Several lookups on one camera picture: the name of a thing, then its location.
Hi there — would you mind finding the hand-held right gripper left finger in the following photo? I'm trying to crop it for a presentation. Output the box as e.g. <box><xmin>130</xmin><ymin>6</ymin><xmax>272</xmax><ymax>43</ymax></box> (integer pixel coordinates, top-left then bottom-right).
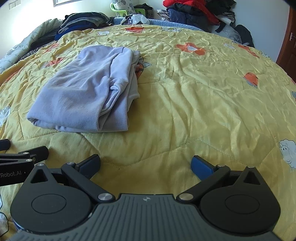
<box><xmin>29</xmin><ymin>153</ymin><xmax>116</xmax><ymax>205</ymax></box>

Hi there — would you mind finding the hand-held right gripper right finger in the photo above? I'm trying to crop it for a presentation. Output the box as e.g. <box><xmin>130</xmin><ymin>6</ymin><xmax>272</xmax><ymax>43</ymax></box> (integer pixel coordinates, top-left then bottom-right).
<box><xmin>176</xmin><ymin>155</ymin><xmax>267</xmax><ymax>205</ymax></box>

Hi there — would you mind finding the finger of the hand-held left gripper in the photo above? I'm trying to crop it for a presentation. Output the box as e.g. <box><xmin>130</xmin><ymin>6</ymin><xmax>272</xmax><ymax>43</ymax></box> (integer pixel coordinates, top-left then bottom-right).
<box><xmin>0</xmin><ymin>138</ymin><xmax>11</xmax><ymax>151</ymax></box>
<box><xmin>0</xmin><ymin>145</ymin><xmax>49</xmax><ymax>165</ymax></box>

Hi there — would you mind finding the lavender sweater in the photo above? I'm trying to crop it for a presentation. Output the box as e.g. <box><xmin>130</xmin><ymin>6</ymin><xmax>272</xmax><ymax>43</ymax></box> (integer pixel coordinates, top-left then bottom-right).
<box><xmin>26</xmin><ymin>45</ymin><xmax>142</xmax><ymax>133</ymax></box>

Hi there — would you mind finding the pile of folded dark clothes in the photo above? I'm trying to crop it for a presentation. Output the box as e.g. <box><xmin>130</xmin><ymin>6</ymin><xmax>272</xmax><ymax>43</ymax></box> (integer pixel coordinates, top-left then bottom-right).
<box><xmin>54</xmin><ymin>11</ymin><xmax>115</xmax><ymax>41</ymax></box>

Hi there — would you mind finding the pile of red and navy clothes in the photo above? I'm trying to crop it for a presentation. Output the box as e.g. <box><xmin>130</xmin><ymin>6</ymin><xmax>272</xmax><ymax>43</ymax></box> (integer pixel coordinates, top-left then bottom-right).
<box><xmin>162</xmin><ymin>0</ymin><xmax>237</xmax><ymax>33</ymax></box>

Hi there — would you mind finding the yellow printed quilt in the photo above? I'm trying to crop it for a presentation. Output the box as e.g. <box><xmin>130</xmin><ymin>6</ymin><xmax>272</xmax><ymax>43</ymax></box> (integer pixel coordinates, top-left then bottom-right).
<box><xmin>0</xmin><ymin>23</ymin><xmax>296</xmax><ymax>239</ymax></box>

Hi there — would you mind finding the white patterned quilt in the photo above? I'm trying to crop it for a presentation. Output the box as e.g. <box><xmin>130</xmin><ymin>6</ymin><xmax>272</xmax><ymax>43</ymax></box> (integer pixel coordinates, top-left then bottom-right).
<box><xmin>0</xmin><ymin>18</ymin><xmax>63</xmax><ymax>73</ymax></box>

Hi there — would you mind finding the black and white striped cloth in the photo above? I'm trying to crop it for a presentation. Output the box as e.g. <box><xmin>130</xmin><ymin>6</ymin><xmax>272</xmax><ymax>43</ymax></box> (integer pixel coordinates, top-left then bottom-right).
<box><xmin>25</xmin><ymin>45</ymin><xmax>47</xmax><ymax>57</ymax></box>

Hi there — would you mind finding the clear plastic bag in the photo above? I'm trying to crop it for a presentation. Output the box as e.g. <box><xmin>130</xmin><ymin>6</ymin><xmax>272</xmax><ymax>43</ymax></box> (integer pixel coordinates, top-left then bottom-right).
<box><xmin>220</xmin><ymin>24</ymin><xmax>244</xmax><ymax>44</ymax></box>

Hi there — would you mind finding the black bag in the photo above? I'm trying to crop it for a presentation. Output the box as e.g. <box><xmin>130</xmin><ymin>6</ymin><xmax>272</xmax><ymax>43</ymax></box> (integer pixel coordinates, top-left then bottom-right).
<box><xmin>233</xmin><ymin>24</ymin><xmax>255</xmax><ymax>48</ymax></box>

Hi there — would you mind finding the blue knit blanket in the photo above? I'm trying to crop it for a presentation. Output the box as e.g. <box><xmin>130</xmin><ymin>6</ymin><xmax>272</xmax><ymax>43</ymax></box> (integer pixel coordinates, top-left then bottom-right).
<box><xmin>110</xmin><ymin>17</ymin><xmax>204</xmax><ymax>32</ymax></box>

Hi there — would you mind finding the brown wooden door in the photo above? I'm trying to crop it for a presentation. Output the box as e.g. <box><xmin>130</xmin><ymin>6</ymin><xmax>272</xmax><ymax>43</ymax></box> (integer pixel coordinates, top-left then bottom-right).
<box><xmin>275</xmin><ymin>4</ymin><xmax>296</xmax><ymax>80</ymax></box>

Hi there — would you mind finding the white plastic bag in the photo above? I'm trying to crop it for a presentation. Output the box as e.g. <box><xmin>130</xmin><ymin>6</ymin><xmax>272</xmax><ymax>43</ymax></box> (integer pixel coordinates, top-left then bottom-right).
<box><xmin>121</xmin><ymin>13</ymin><xmax>150</xmax><ymax>26</ymax></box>

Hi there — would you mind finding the houndstooth cloth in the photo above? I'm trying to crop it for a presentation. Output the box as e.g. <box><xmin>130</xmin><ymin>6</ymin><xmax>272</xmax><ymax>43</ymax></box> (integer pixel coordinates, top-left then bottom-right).
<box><xmin>157</xmin><ymin>9</ymin><xmax>171</xmax><ymax>22</ymax></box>

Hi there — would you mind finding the green plastic basket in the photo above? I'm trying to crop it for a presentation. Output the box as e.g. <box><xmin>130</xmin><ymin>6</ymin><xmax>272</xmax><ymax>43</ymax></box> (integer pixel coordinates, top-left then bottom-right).
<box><xmin>110</xmin><ymin>0</ymin><xmax>153</xmax><ymax>18</ymax></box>

